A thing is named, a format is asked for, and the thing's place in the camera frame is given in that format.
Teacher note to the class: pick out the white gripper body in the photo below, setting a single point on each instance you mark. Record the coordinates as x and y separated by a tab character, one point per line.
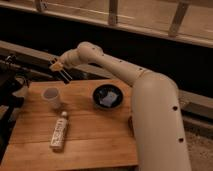
69	59

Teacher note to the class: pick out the black striped eraser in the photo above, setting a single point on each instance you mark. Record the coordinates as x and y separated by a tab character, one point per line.
66	77

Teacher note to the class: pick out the red pocket knife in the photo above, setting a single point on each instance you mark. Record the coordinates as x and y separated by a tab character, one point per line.
130	124

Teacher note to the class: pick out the white labelled bottle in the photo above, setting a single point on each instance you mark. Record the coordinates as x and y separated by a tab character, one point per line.
57	140

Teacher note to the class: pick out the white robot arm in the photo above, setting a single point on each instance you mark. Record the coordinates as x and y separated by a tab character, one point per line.
156	113

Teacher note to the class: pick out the blue cloth in bowl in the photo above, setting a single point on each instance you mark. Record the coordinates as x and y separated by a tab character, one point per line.
109	99

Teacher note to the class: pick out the black equipment with cables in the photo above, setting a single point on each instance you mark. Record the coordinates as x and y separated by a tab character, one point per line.
13	89

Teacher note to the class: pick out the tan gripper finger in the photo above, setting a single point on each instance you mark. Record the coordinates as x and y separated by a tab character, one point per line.
56	65

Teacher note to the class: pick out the wooden table board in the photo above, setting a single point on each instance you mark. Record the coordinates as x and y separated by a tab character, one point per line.
95	138

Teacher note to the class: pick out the metal window rail frame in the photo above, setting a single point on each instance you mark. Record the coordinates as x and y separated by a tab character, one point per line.
188	21

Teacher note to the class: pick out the black bowl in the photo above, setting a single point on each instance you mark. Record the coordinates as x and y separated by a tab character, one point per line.
101	91

